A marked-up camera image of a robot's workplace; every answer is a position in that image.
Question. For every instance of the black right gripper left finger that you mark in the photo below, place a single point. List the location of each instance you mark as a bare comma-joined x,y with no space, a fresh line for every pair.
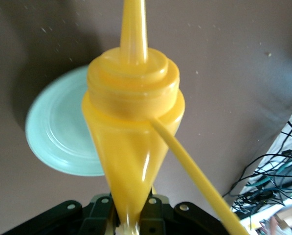
62,220

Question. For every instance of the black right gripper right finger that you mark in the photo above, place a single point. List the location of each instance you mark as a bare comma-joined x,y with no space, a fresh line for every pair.
180,220

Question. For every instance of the yellow mustard squeeze bottle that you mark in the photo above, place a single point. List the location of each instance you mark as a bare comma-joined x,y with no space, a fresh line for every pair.
133,102

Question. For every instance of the mint green plate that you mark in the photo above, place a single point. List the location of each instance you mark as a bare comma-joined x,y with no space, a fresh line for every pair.
60,127

